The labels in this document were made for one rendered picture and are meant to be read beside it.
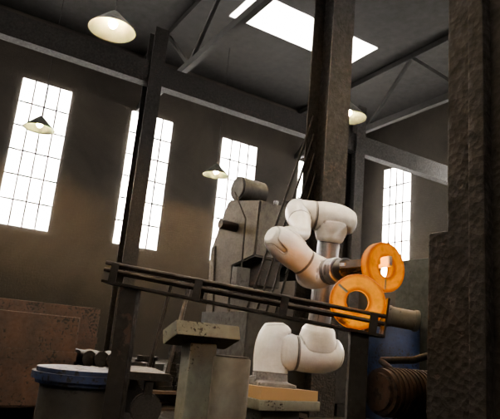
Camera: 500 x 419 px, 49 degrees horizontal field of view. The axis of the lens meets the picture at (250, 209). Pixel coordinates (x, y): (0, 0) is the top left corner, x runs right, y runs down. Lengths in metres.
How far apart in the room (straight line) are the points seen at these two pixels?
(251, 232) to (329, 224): 4.78
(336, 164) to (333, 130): 0.32
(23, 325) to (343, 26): 3.95
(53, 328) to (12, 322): 0.23
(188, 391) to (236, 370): 0.21
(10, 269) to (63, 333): 9.68
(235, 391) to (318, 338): 0.80
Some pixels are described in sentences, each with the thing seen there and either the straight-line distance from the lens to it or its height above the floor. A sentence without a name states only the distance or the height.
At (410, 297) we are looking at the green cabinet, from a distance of 5.61.
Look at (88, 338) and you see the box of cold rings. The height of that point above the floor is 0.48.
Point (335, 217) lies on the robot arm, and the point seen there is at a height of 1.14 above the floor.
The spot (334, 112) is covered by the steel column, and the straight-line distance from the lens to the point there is 5.24.
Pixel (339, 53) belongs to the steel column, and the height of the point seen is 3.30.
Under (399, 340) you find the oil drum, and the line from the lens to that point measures 5.37.
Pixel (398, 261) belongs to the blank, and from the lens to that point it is 1.79.
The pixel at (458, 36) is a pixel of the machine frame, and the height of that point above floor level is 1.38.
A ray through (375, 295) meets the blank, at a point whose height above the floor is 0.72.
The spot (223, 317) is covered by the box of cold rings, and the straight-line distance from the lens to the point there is 5.06.
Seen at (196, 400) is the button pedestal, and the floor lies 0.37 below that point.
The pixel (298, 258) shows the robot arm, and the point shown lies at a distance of 1.91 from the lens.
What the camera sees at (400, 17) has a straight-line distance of 12.92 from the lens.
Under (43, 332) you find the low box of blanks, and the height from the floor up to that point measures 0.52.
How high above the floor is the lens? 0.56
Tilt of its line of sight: 14 degrees up
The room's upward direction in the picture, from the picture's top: 5 degrees clockwise
